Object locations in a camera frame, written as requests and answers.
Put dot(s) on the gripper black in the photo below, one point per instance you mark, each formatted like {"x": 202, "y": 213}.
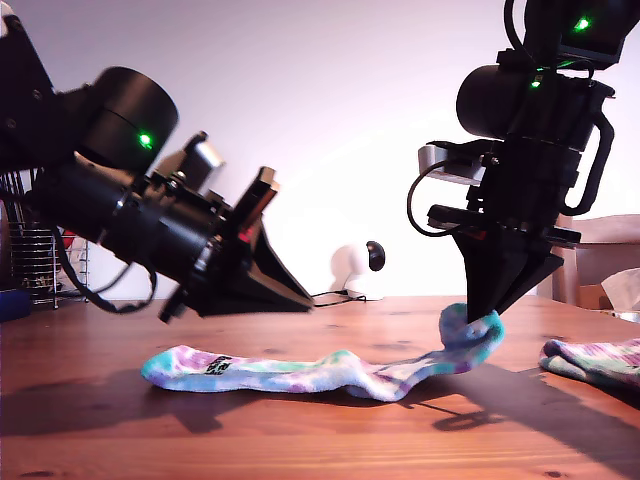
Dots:
{"x": 530, "y": 200}
{"x": 200, "y": 240}

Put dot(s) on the tie-dye Hugging Face sock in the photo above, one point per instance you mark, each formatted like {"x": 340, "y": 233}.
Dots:
{"x": 310, "y": 375}
{"x": 600, "y": 362}

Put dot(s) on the brown wooden chair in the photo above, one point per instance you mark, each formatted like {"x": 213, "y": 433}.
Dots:
{"x": 600, "y": 235}

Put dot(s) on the grey tissue box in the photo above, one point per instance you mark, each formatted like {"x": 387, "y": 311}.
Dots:
{"x": 629, "y": 317}

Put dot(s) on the red and yellow paper packet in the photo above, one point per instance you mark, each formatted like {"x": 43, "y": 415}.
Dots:
{"x": 75, "y": 242}

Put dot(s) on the dark blue container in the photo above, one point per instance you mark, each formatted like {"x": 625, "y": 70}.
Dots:
{"x": 15, "y": 305}

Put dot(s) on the black chopstick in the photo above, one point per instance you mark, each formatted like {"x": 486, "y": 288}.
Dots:
{"x": 15, "y": 200}
{"x": 7, "y": 200}

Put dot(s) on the white round security camera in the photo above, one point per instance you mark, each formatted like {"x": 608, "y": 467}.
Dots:
{"x": 350, "y": 265}

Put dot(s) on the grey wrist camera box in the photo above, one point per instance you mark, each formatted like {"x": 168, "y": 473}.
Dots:
{"x": 440, "y": 160}
{"x": 200, "y": 160}

